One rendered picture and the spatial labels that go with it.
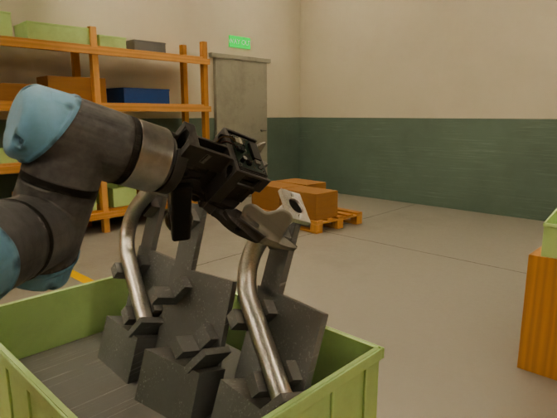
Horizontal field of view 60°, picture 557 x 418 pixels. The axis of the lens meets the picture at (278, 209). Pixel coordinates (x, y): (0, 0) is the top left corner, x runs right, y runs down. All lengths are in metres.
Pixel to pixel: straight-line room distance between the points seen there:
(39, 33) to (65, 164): 5.02
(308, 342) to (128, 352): 0.37
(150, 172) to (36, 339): 0.64
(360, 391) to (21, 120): 0.57
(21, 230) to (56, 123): 0.11
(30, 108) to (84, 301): 0.69
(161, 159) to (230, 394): 0.37
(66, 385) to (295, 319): 0.44
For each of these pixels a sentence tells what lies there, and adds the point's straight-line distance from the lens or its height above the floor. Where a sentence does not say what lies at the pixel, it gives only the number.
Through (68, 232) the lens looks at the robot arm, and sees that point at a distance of 0.50.
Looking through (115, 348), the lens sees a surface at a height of 0.89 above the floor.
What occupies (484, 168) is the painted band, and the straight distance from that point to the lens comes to 6.99.
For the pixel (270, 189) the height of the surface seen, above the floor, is 0.41.
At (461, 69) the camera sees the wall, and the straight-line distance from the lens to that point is 7.13.
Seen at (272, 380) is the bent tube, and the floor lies 0.96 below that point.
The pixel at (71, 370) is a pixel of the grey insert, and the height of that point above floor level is 0.85.
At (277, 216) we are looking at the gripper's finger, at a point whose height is 1.19.
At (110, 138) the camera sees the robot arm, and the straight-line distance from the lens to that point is 0.50.
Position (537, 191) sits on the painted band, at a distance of 6.82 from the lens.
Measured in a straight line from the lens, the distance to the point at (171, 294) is 0.87.
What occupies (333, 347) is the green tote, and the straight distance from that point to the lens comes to 0.84.
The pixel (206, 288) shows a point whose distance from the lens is 0.84.
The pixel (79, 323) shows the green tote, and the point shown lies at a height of 0.88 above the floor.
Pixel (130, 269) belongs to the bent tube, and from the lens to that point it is 0.97.
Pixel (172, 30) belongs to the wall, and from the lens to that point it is 6.94.
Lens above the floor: 1.31
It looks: 11 degrees down
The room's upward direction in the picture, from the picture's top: straight up
